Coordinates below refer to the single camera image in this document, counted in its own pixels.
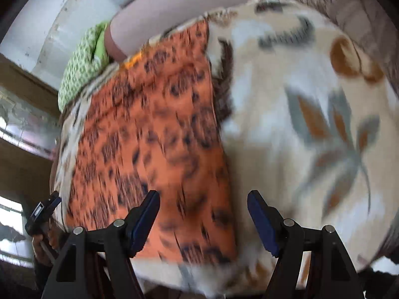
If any orange black floral cloth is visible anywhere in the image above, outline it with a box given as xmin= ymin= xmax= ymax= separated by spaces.
xmin=64 ymin=19 xmax=241 ymax=265

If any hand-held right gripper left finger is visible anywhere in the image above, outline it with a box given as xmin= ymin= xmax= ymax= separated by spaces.
xmin=41 ymin=190 xmax=161 ymax=299

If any wooden cabinet with glass panels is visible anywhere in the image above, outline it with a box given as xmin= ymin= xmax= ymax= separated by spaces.
xmin=0 ymin=53 xmax=64 ymax=287

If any person's bare leg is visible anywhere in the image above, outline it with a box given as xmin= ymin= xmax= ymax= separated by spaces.
xmin=104 ymin=0 xmax=289 ymax=62

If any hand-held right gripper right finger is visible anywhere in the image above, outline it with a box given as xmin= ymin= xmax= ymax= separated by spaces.
xmin=247 ymin=190 xmax=366 ymax=299

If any brown striped sofa cushion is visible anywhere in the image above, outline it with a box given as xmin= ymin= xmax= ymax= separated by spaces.
xmin=286 ymin=0 xmax=399 ymax=85

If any person's left hand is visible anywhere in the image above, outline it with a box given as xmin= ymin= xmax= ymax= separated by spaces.
xmin=33 ymin=224 xmax=60 ymax=265

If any green patterned pillow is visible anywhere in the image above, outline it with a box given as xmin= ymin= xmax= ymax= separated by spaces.
xmin=58 ymin=20 xmax=114 ymax=112

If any beige floral printed blanket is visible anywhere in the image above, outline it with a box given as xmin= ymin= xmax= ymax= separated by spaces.
xmin=50 ymin=0 xmax=399 ymax=297

